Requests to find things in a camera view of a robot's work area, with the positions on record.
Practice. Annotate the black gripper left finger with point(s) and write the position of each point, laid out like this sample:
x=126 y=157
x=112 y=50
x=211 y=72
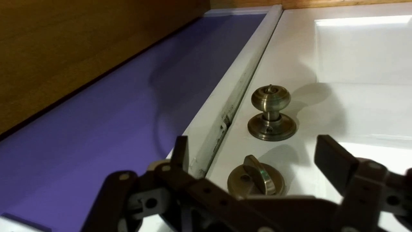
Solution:
x=124 y=201

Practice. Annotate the white door frame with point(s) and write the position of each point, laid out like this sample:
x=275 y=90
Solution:
x=239 y=68

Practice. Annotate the brass door knob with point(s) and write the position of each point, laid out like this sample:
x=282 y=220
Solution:
x=270 y=116

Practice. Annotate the brown wooden cabinet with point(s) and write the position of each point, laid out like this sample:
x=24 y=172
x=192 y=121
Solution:
x=64 y=51

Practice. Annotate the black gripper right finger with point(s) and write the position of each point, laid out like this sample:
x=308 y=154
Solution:
x=364 y=184

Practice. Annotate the white panel door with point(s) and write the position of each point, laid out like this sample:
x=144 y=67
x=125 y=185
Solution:
x=364 y=107

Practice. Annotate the brass thumb-turn door lock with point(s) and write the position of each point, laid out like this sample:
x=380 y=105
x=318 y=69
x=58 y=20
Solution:
x=257 y=178

